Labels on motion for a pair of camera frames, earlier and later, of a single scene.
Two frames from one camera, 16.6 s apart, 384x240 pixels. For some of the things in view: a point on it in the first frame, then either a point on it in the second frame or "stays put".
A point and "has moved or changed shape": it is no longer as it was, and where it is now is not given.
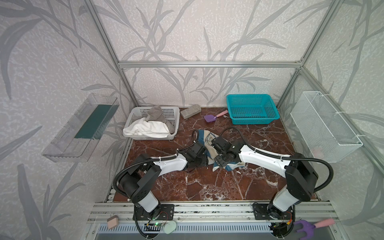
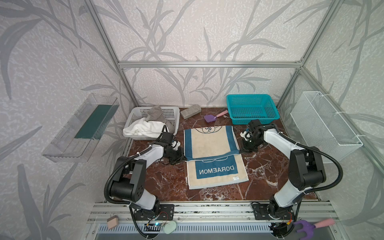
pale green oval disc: x=169 y=227 stays put
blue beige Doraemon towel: x=207 y=137 has moved or changed shape
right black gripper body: x=220 y=159 -> x=246 y=143
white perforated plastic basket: x=135 y=113 stays put
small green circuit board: x=156 y=224 stays put
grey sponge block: x=191 y=111 stays put
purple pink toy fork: x=308 y=228 stays put
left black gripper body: x=201 y=157 -> x=176 y=154
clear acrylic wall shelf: x=74 y=142 stays put
